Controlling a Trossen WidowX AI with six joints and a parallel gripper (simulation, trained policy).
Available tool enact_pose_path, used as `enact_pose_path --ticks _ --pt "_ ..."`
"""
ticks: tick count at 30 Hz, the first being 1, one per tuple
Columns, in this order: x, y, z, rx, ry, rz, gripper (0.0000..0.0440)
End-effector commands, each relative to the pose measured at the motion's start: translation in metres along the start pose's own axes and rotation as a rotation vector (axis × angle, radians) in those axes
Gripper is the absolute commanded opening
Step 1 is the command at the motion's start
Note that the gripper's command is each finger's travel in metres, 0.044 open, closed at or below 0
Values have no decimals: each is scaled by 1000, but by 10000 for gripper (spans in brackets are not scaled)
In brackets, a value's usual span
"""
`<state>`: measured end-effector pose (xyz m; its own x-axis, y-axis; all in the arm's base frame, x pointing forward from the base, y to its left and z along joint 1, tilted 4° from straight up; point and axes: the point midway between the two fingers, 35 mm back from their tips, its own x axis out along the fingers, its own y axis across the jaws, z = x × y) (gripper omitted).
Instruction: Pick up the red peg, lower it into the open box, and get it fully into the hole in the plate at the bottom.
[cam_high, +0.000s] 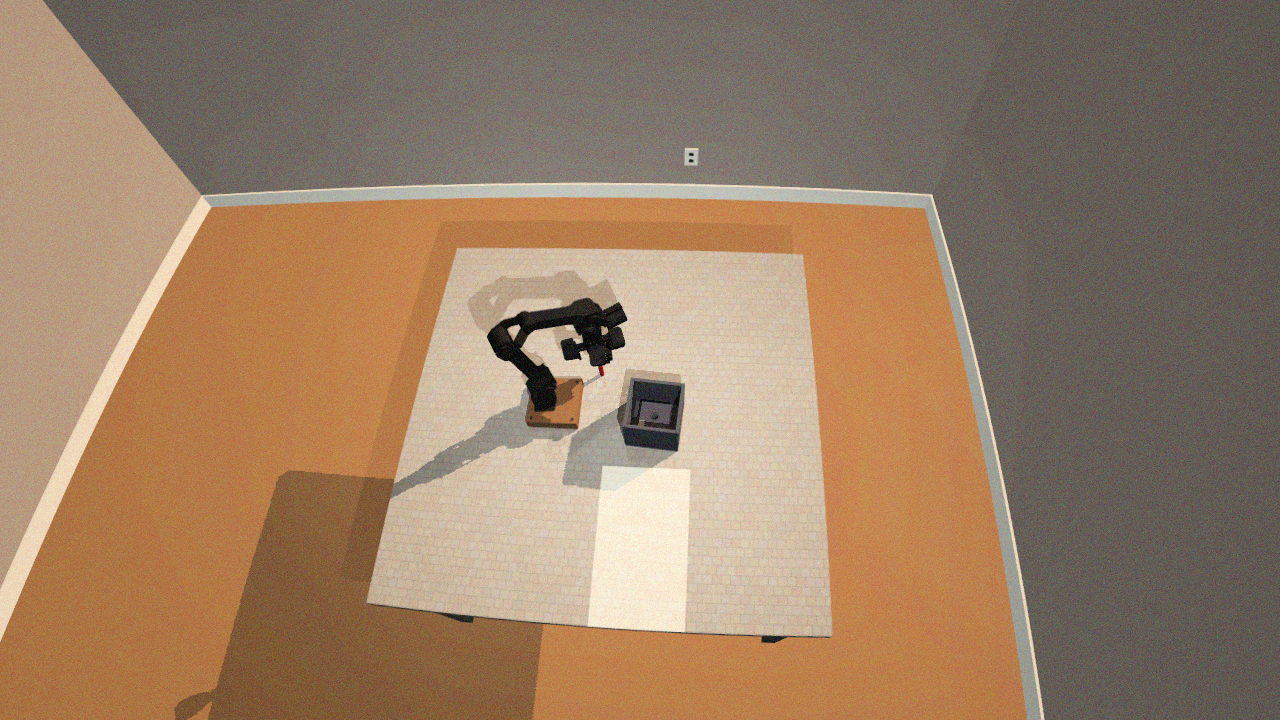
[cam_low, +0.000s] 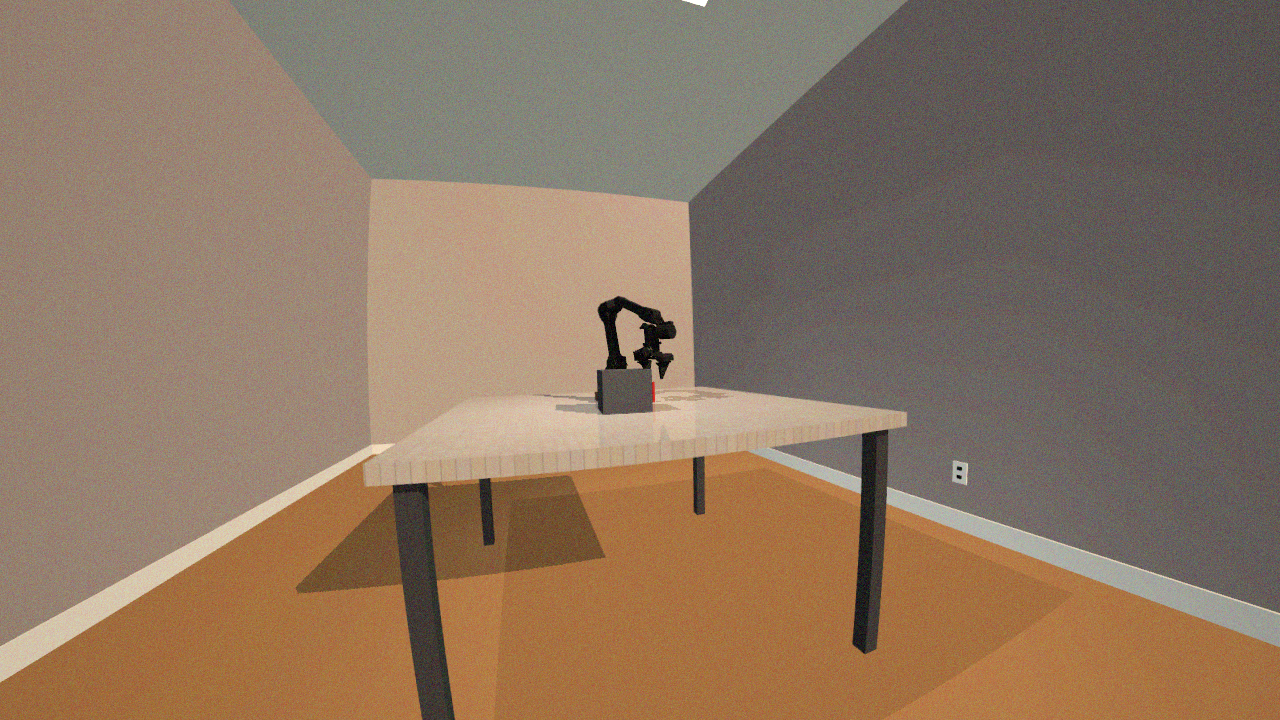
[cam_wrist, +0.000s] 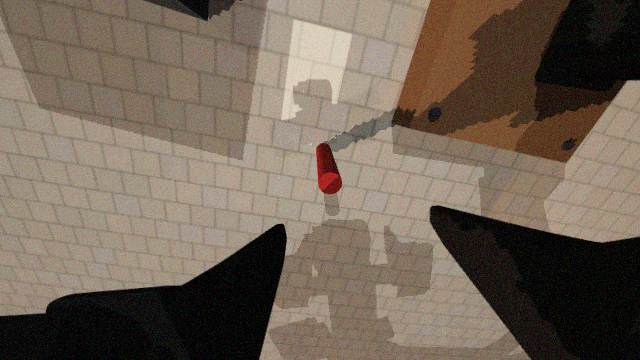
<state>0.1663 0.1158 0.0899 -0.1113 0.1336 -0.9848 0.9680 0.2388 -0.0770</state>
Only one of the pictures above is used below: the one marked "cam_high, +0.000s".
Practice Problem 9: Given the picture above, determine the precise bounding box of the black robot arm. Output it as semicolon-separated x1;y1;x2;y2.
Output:
486;299;627;413

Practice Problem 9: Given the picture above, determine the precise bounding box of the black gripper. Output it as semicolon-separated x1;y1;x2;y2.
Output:
561;327;625;361

